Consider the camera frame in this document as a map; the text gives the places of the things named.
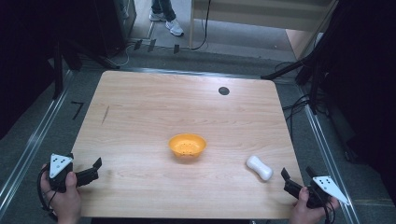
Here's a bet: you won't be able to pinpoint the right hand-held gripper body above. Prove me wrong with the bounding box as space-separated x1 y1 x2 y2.
305 175 350 210

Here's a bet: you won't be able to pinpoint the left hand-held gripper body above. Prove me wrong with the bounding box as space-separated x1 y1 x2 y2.
47 152 78 193

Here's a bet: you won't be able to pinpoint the person's right hand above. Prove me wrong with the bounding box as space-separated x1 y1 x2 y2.
288 187 341 224

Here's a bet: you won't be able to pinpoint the person's left hand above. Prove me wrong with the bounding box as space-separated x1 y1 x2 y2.
39 171 83 224

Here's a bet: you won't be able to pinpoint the white bottle-shaped object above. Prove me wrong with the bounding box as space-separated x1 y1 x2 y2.
246 154 274 182

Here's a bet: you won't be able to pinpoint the black metal stand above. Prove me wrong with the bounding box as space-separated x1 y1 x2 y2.
51 38 65 100
261 52 325 116

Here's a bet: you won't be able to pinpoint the orange plastic bowl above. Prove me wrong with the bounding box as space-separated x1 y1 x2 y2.
168 133 207 159

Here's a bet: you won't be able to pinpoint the dark cabinet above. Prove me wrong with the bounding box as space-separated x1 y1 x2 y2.
92 0 138 59

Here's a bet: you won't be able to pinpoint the metal floor rail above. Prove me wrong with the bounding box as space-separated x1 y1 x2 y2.
299 87 361 224
0 70 75 217
120 66 263 79

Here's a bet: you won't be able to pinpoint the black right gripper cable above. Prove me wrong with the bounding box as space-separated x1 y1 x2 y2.
322 199 336 224

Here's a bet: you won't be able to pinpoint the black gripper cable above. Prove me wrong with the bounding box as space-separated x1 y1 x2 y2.
36 165 59 219
322 199 336 224

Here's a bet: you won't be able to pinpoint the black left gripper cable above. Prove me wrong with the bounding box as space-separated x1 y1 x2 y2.
36 165 59 219

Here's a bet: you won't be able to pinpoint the black floor cables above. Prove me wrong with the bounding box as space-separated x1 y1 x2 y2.
281 92 313 133

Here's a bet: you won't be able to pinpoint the white floor cable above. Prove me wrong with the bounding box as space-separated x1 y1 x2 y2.
115 43 135 68

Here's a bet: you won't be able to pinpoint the black hanging cable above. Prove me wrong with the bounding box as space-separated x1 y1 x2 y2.
191 0 213 51

